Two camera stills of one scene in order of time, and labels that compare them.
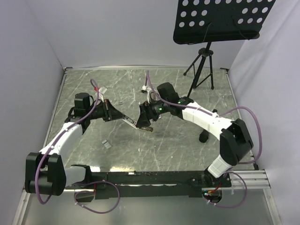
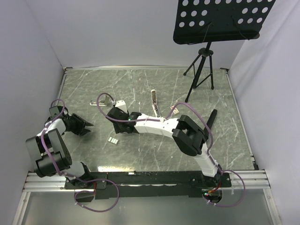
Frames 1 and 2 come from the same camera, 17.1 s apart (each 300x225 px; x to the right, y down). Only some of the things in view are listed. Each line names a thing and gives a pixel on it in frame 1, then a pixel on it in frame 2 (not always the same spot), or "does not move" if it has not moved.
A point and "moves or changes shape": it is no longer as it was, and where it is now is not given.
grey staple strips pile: (106, 144) → (113, 140)
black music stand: (198, 21) does not move
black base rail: (153, 184) does not move
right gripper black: (146, 108) → (117, 129)
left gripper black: (110, 113) → (80, 131)
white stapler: (132, 123) moves or changes shape
